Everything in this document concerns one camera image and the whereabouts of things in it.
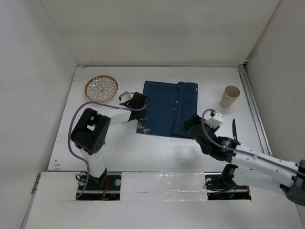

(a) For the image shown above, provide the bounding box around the dark blue cloth placemat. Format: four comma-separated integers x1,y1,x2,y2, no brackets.
136,81,198,139

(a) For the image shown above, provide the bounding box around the floral plate with orange rim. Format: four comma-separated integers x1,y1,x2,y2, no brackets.
84,75,118,102

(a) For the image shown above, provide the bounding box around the black knife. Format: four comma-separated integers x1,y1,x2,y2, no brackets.
232,119,238,142

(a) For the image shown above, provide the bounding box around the beige paper cup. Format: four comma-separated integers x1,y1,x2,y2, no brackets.
219,85,241,109

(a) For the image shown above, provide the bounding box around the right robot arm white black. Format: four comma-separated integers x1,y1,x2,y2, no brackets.
183,111,305,206

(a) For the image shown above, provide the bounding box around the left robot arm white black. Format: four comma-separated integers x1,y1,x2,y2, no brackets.
68,92,150,189

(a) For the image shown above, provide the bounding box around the white foam block centre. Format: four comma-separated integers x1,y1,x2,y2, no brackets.
120,172,207,202

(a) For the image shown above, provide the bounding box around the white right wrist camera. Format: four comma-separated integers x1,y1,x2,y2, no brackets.
205,113,224,129

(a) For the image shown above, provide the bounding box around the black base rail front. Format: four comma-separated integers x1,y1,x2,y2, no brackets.
76,172,251,202

